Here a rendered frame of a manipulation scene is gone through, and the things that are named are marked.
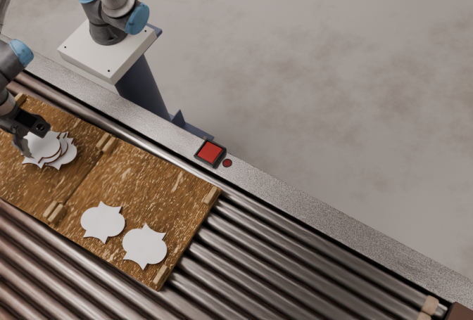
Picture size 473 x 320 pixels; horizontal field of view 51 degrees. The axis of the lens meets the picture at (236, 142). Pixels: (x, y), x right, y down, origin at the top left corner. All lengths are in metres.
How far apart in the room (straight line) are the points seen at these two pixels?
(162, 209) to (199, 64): 1.63
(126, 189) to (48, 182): 0.26
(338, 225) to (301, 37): 1.80
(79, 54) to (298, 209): 1.02
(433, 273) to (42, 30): 2.87
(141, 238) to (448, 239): 1.52
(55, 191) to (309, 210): 0.79
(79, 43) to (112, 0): 0.38
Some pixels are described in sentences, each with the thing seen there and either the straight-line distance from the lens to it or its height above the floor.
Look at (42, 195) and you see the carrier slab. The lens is 1.68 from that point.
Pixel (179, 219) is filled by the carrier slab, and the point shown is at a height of 0.94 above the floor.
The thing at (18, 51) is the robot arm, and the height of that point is 1.31.
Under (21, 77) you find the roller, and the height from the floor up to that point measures 0.92.
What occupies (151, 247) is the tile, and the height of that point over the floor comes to 0.95.
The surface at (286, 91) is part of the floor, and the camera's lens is 2.84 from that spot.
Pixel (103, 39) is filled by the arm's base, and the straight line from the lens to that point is 1.95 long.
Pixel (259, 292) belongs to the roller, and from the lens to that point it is 1.41.
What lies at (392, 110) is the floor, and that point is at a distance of 2.80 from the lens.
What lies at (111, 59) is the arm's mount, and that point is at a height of 0.92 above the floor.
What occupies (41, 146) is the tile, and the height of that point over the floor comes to 0.99.
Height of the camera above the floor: 2.29
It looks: 59 degrees down
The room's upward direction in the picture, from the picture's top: 13 degrees counter-clockwise
